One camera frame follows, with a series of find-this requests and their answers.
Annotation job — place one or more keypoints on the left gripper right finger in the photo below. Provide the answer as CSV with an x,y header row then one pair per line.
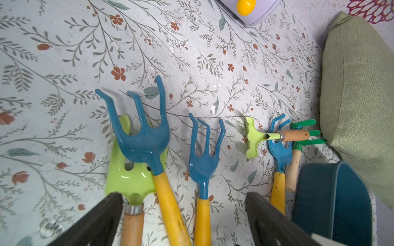
x,y
269,227

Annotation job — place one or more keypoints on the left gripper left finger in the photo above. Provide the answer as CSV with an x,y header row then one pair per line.
x,y
96,228

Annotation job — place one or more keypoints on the light green trowel wooden handle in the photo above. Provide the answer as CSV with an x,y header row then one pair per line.
x,y
134,185

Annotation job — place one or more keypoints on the teal plastic storage box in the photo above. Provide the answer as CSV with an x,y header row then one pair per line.
x,y
334,202

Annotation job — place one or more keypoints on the dark green rake wooden handle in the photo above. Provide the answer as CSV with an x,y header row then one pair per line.
x,y
293,167

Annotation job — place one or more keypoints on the small blue rake yellow handle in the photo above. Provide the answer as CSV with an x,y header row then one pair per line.
x,y
283,156

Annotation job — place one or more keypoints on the light green rake wooden handle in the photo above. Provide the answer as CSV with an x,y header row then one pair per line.
x,y
255,137

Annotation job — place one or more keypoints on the purple toy toaster box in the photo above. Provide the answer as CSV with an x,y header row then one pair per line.
x,y
249,12

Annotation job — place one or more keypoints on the green square pillow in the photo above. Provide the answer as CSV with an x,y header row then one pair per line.
x,y
357,101

